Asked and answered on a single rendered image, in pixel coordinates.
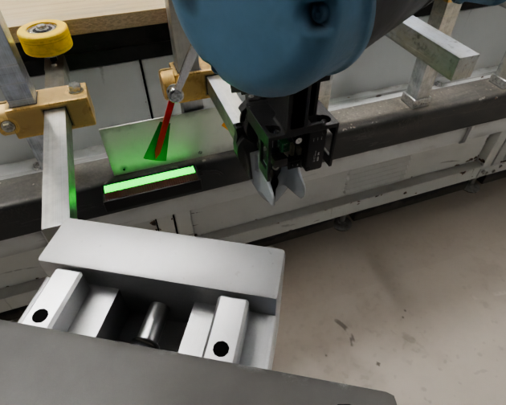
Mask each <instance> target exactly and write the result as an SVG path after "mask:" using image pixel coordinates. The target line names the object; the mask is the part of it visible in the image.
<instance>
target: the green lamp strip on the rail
mask: <svg viewBox="0 0 506 405"><path fill-rule="evenodd" d="M192 173H195V170H194V167H193V166H191V167H186V168H182V169H179V170H172V171H168V172H164V173H160V174H155V175H150V176H147V177H143V178H136V179H133V180H128V181H125V182H118V183H115V184H111V185H107V186H104V193H108V192H112V191H116V190H122V189H126V188H129V187H133V186H139V185H143V184H147V183H151V182H157V181H161V180H164V179H168V178H175V177H178V176H182V175H186V174H192Z"/></svg>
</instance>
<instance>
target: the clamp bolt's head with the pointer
mask: <svg viewBox="0 0 506 405"><path fill-rule="evenodd" d="M170 97H171V99H172V101H177V102H178V101H179V100H180V99H181V98H182V94H181V92H180V91H173V92H172V93H171V94H170ZM173 107H174V103H173V102H171V101H170V100H169V102H168V105H167V108H166V111H165V116H164V120H163V122H162V126H161V131H160V134H159V137H158V140H157V145H156V149H155V158H156V159H157V157H158V155H159V154H160V152H161V148H162V145H163V142H164V139H165V135H166V131H167V129H168V125H169V120H170V118H171V114H172V111H173Z"/></svg>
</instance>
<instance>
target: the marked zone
mask: <svg viewBox="0 0 506 405"><path fill-rule="evenodd" d="M161 126H162V122H161V121H160V123H159V125H158V127H157V130H156V132H155V134H154V135H153V139H152V140H151V142H150V144H149V148H148V149H147V151H146V153H145V156H144V159H149V160H154V161H166V157H167V150H168V143H169V129H170V123H169V125H168V129H167V131H166V135H165V139H164V142H163V145H162V148H161V152H160V154H159V155H158V157H157V159H156V158H155V149H156V145H157V140H158V137H159V134H160V131H161Z"/></svg>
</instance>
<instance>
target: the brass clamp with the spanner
mask: <svg viewBox="0 0 506 405"><path fill-rule="evenodd" d="M199 66H200V69H198V70H193V71H190V74H189V75H188V77H187V79H186V82H185V84H184V86H183V88H182V90H183V92H184V98H183V100H182V101H181V102H179V103H185V102H189V101H193V100H201V99H206V98H210V96H209V94H208V90H207V82H206V77H207V76H215V75H217V74H215V73H213V71H212V70H211V67H210V65H209V64H208V63H206V62H204V61H203V60H202V59H201V58H199ZM179 73H180V72H178V70H177V69H176V66H175V64H174V62H171V63H169V67H168V68H162V69H159V71H158V74H159V79H160V83H161V90H162V92H163V96H164V98H165V100H169V98H168V96H167V93H166V89H167V88H168V87H169V86H170V85H171V84H176V82H177V79H178V75H179Z"/></svg>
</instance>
